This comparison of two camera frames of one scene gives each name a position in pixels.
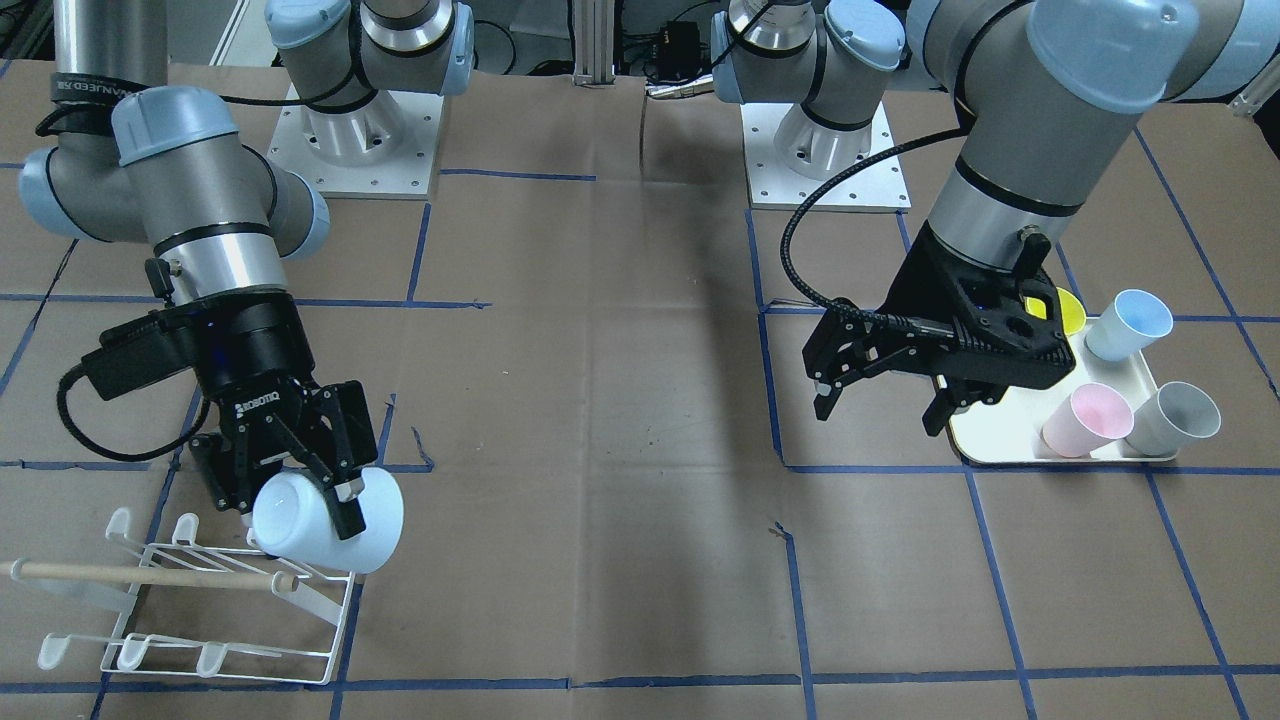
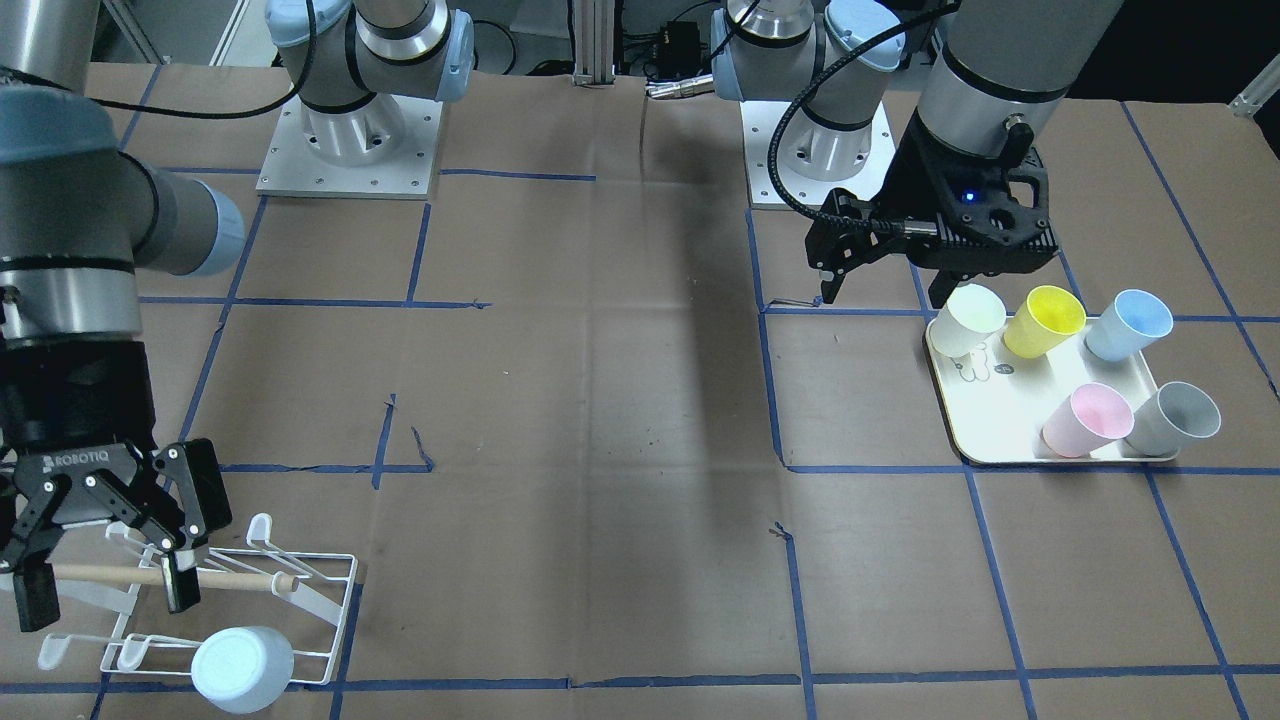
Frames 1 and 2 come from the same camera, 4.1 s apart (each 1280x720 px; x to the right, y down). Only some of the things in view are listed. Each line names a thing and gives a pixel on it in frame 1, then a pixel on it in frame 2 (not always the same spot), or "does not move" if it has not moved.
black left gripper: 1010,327 → 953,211
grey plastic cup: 1172,419 does not move
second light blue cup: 1136,318 does not move
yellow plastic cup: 1073,312 does not move
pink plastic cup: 1094,416 does not move
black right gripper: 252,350 → 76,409
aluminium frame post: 594,43 does not move
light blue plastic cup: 293,514 → 242,669
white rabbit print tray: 1011,428 does not move
